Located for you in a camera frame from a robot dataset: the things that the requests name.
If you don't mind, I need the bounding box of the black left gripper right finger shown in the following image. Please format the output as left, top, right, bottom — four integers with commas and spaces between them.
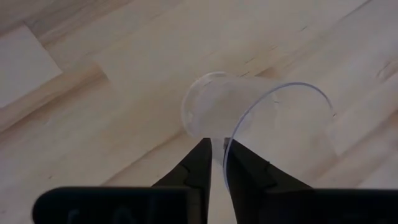
223, 138, 398, 224

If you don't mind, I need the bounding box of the clear plastic cup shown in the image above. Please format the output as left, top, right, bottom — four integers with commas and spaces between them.
181, 71, 339, 192

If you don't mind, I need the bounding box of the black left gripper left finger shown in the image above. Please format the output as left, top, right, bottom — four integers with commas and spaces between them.
32, 138, 213, 224

